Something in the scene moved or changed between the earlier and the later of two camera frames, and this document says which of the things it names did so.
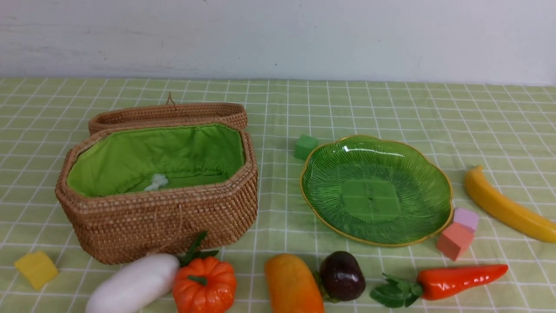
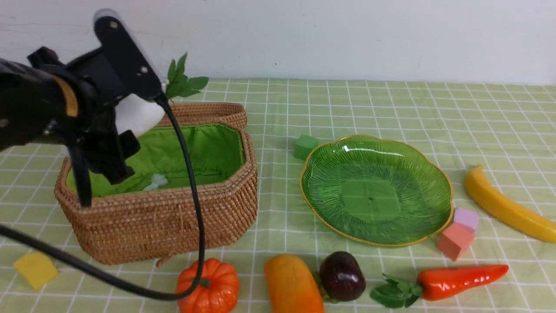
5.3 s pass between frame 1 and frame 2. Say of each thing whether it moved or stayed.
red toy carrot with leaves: stayed
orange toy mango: stayed
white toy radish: moved
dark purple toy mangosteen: stayed
